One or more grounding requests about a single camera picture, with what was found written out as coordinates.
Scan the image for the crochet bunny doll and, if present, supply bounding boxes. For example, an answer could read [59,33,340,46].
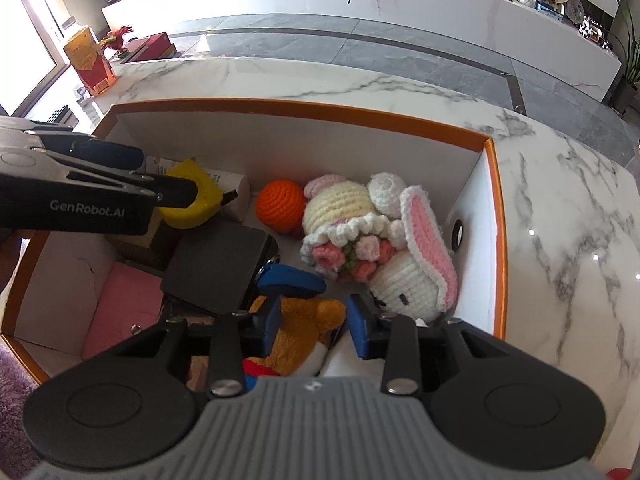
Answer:
[300,172,460,322]

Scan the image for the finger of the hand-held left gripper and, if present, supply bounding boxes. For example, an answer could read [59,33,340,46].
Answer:
[0,115,147,172]
[30,148,199,211]

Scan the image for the tall potted plant dark pot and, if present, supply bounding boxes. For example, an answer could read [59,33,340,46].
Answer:
[610,0,640,113]

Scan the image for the purple fluffy blanket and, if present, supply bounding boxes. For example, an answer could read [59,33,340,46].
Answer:
[0,335,47,480]

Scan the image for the orange crochet ball with flower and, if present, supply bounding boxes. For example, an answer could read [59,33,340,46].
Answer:
[256,180,307,237]

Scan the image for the white labelled tube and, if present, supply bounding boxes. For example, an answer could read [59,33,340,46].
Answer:
[145,156,251,223]

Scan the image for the orange red carton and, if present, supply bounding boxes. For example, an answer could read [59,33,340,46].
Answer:
[62,25,118,97]

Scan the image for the brown bear plush blue uniform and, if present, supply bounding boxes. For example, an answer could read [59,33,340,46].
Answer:
[242,265,348,378]

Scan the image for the orange cardboard storage box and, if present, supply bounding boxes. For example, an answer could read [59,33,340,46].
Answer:
[0,98,510,386]

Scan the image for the pink case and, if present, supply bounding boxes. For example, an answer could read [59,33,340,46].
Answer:
[82,261,166,361]

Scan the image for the red artificial flower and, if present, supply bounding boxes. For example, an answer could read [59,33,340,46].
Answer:
[97,25,136,58]

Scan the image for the white marble tv cabinet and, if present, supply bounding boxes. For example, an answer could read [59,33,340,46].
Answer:
[101,0,623,106]

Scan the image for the black box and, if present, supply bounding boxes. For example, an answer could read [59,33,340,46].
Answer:
[160,220,279,313]

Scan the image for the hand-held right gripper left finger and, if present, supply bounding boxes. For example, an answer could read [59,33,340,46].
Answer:
[84,302,284,401]

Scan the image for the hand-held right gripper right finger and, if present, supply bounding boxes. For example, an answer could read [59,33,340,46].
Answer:
[346,294,547,397]

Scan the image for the cow figurine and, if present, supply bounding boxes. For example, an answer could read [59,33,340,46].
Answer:
[577,17,613,51]

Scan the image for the yellow banana toy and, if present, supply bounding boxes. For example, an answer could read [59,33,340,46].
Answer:
[160,159,224,229]

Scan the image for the dark red box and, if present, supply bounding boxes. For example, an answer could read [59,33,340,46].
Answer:
[119,31,177,63]

